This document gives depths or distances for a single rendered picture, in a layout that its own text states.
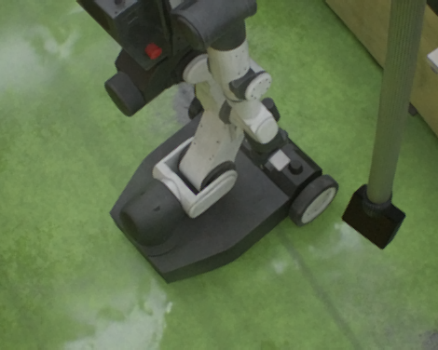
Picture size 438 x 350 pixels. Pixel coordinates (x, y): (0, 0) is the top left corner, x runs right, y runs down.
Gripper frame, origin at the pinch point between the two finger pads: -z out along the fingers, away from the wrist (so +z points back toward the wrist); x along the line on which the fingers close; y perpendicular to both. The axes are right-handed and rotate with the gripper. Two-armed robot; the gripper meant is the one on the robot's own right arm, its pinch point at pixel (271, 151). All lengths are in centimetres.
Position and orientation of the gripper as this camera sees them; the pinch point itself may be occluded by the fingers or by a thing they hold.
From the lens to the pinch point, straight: 235.9
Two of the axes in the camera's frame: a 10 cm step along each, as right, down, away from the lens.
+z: -2.3, -3.1, -9.2
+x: 7.2, -6.9, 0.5
